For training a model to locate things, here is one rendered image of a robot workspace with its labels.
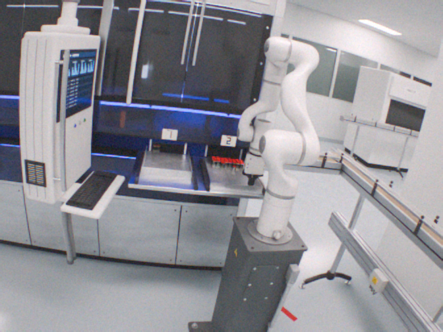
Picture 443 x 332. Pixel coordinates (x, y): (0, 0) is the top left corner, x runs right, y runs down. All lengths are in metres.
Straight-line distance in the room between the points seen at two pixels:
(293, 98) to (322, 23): 5.99
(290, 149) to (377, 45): 6.92
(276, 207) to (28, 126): 1.06
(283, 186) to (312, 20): 6.05
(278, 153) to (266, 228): 0.31
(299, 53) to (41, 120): 1.06
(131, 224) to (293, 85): 1.37
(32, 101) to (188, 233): 1.31
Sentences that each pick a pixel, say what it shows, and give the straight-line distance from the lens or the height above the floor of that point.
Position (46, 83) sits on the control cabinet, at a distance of 1.29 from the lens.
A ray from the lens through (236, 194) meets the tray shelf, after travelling 1.52.
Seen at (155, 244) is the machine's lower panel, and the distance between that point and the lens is 2.14.
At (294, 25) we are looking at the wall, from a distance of 6.82.
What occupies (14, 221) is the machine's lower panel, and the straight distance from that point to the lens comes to 2.37.
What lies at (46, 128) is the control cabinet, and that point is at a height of 1.16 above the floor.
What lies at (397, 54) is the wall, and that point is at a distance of 8.31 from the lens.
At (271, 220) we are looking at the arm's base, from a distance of 1.21.
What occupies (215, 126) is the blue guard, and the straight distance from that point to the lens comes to 1.80.
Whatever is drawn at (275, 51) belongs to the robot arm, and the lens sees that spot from 1.20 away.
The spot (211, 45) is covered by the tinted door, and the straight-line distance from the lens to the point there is 1.75.
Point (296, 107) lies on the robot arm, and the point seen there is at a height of 1.37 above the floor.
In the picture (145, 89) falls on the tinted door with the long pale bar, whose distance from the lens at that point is 1.76.
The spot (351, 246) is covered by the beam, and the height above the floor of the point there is 0.49.
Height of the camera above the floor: 1.51
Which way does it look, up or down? 20 degrees down
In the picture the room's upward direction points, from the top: 10 degrees clockwise
